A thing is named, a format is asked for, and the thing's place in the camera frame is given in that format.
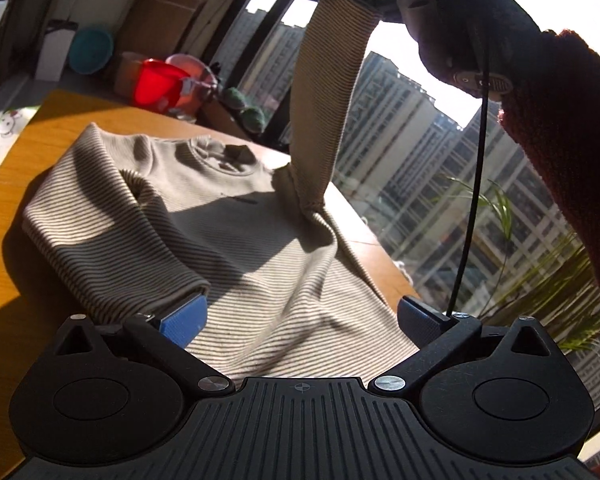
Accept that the leafy green plant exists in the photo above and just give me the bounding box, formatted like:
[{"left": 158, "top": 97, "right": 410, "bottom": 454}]
[{"left": 430, "top": 172, "right": 600, "bottom": 356}]

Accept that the person's right forearm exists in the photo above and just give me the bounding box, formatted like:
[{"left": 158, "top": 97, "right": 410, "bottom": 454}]
[{"left": 497, "top": 29, "right": 600, "bottom": 311}]

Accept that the cardboard box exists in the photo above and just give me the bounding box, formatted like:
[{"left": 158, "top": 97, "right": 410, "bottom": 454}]
[{"left": 117, "top": 0, "right": 208, "bottom": 58}]

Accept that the round green potted plant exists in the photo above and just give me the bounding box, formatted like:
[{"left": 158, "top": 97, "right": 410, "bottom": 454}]
[{"left": 221, "top": 86, "right": 247, "bottom": 111}]

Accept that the pink basin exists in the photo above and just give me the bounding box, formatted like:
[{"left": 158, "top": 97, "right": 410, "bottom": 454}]
[{"left": 166, "top": 53, "right": 218, "bottom": 121}]

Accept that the white cartoon floor mat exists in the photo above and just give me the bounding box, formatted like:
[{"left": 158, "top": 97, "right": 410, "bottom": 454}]
[{"left": 0, "top": 105, "right": 38, "bottom": 191}]

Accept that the white bin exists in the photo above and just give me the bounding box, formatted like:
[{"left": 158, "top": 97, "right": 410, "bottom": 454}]
[{"left": 34, "top": 20, "right": 78, "bottom": 82}]

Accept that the striped beige sweater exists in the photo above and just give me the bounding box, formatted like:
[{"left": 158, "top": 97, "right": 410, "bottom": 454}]
[{"left": 22, "top": 0, "right": 421, "bottom": 382}]

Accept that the person's right hand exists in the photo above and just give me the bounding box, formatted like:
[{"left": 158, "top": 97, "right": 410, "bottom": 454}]
[{"left": 417, "top": 0, "right": 546, "bottom": 81}]

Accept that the teal basin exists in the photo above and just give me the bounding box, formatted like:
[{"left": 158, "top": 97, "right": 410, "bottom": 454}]
[{"left": 69, "top": 27, "right": 115, "bottom": 78}]

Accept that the black cable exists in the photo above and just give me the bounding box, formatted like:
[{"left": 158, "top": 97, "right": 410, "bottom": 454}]
[{"left": 447, "top": 35, "right": 493, "bottom": 318}]

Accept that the red bucket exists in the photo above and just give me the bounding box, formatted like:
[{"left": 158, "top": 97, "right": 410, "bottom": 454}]
[{"left": 132, "top": 58, "right": 187, "bottom": 112}]

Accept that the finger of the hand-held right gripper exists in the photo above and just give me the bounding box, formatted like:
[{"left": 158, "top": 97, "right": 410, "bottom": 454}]
[{"left": 347, "top": 0, "right": 403, "bottom": 23}]

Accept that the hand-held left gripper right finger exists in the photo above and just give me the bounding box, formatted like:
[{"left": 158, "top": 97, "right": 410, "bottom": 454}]
[{"left": 370, "top": 296, "right": 563, "bottom": 396}]

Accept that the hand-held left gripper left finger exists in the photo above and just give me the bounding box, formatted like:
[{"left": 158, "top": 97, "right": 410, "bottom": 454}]
[{"left": 55, "top": 295, "right": 236, "bottom": 398}]

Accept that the green slippers pair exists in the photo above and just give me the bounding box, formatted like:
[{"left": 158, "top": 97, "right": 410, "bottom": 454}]
[{"left": 241, "top": 106, "right": 267, "bottom": 134}]

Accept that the beige bucket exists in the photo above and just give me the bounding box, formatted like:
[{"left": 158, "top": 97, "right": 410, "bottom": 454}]
[{"left": 114, "top": 51, "right": 148, "bottom": 98}]

